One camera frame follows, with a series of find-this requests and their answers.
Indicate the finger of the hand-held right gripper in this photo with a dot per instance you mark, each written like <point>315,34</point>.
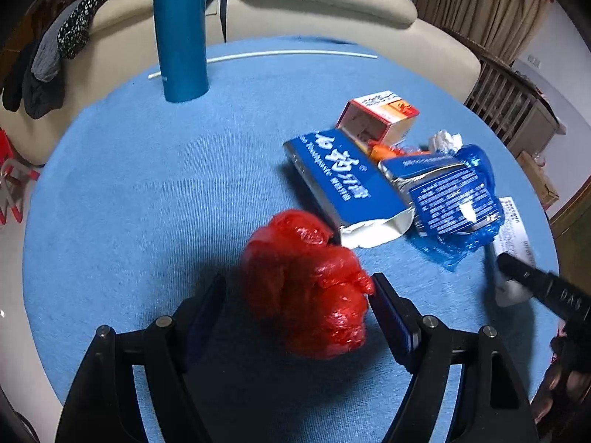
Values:
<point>521,274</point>

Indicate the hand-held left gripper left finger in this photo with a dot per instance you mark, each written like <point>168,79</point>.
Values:
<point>210,314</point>

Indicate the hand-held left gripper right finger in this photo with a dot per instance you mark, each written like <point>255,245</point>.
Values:
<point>392,323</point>

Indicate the white printed paper slip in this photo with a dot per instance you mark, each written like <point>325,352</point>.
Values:
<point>515,235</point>

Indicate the red plastic bag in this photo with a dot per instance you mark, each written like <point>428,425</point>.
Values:
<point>304,286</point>

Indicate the blue plastic bag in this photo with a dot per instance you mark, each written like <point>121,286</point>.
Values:
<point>478,159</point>

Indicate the long blue toothpaste box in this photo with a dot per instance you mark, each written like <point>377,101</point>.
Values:
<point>341,180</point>

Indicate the orange snack wrapper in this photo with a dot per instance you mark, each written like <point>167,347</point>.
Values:
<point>383,151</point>

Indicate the person's right hand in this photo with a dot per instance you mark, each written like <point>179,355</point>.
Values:
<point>551,383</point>

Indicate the wooden door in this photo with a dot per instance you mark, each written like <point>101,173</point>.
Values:
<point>572,226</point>

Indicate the cardboard box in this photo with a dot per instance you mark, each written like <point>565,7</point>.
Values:
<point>540,180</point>

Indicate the white tissue ball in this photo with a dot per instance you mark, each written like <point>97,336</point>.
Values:
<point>445,140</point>

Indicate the blue tablecloth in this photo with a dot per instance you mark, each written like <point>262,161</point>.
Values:
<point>138,170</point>

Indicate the wooden baby crib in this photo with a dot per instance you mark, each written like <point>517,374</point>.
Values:
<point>508,106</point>

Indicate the small orange white carton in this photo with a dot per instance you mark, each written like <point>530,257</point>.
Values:
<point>392,110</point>

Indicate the red metal stool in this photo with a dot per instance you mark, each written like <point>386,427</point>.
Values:
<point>4,147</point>

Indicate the thin white rod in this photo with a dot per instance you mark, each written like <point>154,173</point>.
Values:
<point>277,54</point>

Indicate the brown curtain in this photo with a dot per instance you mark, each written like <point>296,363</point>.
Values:
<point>485,4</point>

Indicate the blue thermos bottle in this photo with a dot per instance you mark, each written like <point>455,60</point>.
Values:
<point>180,41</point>

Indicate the dark cloth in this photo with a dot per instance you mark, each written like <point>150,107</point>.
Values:
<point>41,97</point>

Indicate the grey cloth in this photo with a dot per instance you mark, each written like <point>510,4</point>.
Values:
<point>46,60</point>

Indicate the beige leather sofa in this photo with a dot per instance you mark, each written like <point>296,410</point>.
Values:
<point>323,4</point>

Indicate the white wall socket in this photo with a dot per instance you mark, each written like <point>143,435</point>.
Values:
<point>533,61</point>

